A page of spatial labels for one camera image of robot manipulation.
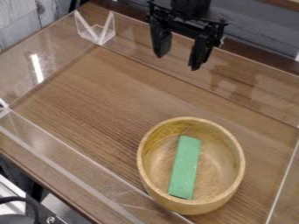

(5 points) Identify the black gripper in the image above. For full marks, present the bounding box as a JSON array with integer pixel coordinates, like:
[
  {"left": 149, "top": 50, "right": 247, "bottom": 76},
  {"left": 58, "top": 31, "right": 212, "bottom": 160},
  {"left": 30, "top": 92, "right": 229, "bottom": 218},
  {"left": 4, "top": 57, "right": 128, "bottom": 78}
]
[{"left": 147, "top": 0, "right": 228, "bottom": 71}]

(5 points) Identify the green rectangular block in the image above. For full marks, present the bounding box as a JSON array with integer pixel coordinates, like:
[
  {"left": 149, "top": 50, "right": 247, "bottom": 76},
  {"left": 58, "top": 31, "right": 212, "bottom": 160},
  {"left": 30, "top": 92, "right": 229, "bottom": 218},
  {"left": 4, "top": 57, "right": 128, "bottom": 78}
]
[{"left": 168, "top": 136, "right": 201, "bottom": 200}]

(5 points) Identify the brown wooden bowl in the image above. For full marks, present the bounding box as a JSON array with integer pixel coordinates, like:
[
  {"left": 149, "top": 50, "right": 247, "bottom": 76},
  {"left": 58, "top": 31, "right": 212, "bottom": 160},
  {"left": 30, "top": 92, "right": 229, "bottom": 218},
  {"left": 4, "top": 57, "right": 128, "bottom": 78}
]
[{"left": 136, "top": 116, "right": 245, "bottom": 215}]

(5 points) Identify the clear acrylic corner bracket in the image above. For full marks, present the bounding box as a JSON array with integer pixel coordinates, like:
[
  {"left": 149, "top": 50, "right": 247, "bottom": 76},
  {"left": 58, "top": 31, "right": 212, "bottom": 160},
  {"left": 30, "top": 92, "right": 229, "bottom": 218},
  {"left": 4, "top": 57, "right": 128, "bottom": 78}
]
[{"left": 73, "top": 10, "right": 116, "bottom": 46}]

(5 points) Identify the black cable bottom left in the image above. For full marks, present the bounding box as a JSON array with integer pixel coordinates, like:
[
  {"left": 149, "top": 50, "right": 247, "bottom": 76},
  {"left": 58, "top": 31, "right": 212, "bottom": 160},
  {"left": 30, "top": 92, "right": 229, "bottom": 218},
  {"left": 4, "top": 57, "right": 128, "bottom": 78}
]
[{"left": 0, "top": 195, "right": 42, "bottom": 224}]

